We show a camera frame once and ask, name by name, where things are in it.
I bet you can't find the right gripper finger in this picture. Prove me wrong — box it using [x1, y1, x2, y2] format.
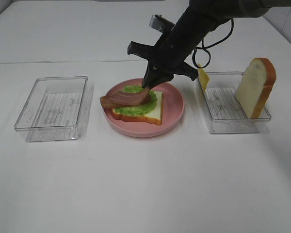
[142, 62, 158, 88]
[149, 73, 174, 89]

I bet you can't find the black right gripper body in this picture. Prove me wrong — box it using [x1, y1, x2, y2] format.
[127, 32, 198, 80]

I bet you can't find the green lettuce leaf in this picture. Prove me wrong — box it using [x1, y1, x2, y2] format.
[113, 90, 162, 117]

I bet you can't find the bacon strip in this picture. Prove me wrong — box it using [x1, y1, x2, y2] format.
[100, 95, 151, 108]
[110, 85, 150, 106]

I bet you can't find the bread slice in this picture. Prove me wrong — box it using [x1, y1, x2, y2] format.
[235, 58, 276, 119]
[110, 92, 163, 125]

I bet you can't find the yellow cheese slice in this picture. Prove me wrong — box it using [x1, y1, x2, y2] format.
[197, 68, 210, 93]

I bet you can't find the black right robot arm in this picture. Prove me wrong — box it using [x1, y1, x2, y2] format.
[128, 0, 281, 88]

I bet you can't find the pink round plate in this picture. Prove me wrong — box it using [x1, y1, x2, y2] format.
[104, 83, 185, 138]

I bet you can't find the right clear plastic tray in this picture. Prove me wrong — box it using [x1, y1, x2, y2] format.
[196, 71, 272, 134]

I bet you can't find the clear plastic tray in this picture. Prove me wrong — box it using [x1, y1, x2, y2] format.
[196, 71, 272, 134]
[14, 76, 92, 142]

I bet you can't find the left clear plastic tray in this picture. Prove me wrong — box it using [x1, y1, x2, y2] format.
[14, 76, 92, 142]

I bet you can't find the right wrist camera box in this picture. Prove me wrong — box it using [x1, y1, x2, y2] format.
[149, 15, 174, 33]

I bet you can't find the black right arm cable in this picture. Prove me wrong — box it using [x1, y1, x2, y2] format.
[192, 18, 235, 69]

